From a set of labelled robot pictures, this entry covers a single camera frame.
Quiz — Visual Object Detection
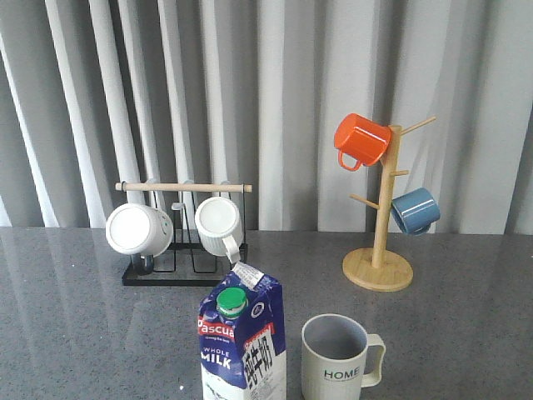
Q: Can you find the wooden mug tree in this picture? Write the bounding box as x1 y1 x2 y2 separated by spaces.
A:
342 116 436 292

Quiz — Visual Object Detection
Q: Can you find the blue mug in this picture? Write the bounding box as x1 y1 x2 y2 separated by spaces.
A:
391 187 441 236

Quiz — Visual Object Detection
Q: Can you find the orange mug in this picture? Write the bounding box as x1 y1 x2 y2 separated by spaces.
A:
334 113 392 171

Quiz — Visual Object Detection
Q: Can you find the grey white curtain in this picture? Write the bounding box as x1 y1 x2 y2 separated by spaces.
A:
1 1 532 234

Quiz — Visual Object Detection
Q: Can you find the cream HOME mug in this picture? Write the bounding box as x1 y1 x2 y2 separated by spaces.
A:
301 313 386 399

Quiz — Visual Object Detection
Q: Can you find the white ribbed mug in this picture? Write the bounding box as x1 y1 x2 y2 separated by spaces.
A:
195 197 243 264

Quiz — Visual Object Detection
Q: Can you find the black wire mug rack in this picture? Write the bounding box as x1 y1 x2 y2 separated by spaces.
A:
116 180 253 287

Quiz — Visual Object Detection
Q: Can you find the blue white milk carton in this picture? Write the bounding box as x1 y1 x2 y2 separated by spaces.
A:
197 262 286 399

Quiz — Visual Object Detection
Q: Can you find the white round smiley mug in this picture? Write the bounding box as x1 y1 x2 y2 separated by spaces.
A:
106 203 173 257

